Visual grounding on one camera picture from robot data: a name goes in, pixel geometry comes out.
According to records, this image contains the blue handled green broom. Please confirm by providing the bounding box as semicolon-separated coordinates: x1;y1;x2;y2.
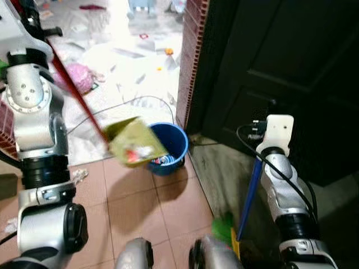
211;158;264;259

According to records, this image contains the yellow-green dustpan red handle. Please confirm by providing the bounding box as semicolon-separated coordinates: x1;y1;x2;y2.
47;40;169;169

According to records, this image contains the dark wooden door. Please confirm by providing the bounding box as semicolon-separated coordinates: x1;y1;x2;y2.
188;0;359;187

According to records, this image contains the pink dotted cushion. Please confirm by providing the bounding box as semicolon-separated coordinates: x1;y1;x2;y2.
53;63;95;95

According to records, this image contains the blue plastic bucket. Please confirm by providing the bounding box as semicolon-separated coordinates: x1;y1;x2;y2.
146;122;190;176

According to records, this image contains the light blue plastic toy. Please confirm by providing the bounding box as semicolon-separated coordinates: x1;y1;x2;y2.
128;0;158;15

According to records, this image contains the red white wrapper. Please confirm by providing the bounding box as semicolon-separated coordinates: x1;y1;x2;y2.
126;144;155;164

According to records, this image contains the silver right robot leg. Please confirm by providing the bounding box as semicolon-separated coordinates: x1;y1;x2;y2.
189;234;243;269

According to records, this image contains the silver robot leg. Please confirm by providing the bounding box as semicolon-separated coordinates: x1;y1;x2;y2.
114;238;154;269
189;234;243;269

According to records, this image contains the crumpled white paper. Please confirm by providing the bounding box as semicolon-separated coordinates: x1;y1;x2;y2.
71;168;90;185

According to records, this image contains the silver left robot leg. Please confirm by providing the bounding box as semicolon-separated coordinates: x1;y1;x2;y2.
114;238;154;269

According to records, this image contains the small crumpled paper bit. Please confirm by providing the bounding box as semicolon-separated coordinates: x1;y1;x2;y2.
4;218;18;234

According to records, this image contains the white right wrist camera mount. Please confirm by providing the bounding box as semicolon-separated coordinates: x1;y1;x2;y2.
264;114;296;158

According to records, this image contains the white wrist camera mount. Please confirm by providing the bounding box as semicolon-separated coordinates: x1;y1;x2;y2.
264;114;296;158
0;8;41;57

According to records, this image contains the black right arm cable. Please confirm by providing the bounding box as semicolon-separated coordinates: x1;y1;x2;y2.
236;124;318;220

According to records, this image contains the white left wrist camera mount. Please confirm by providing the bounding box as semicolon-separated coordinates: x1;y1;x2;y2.
0;8;41;57

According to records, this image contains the thin black floor cable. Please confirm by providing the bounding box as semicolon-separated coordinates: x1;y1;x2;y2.
67;95;178;136

